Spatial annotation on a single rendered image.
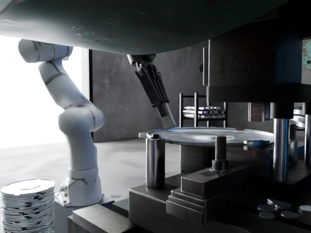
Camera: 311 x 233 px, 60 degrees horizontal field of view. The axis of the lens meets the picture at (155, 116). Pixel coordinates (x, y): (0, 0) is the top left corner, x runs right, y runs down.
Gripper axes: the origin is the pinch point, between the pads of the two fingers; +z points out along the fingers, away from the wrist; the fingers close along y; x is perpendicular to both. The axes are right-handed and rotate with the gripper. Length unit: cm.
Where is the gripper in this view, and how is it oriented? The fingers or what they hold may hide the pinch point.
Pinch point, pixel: (166, 116)
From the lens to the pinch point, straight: 72.6
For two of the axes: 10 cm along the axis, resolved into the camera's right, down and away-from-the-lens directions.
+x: 8.5, -3.8, -3.7
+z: 3.7, 9.3, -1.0
